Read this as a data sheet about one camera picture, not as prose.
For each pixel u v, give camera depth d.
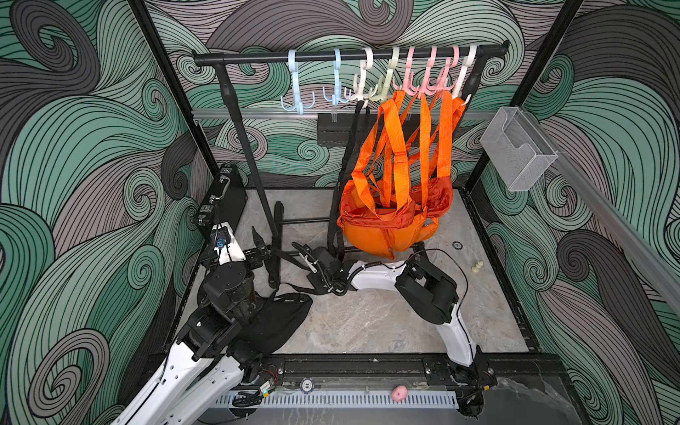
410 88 0.62
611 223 0.60
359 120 0.64
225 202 0.89
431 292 0.52
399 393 0.68
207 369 0.46
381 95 0.62
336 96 0.59
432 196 0.77
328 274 0.73
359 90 0.61
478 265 0.92
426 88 0.62
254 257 0.56
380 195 0.82
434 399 0.70
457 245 1.01
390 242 0.93
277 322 0.82
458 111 0.63
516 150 0.79
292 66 0.52
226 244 0.50
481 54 0.54
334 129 0.92
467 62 0.55
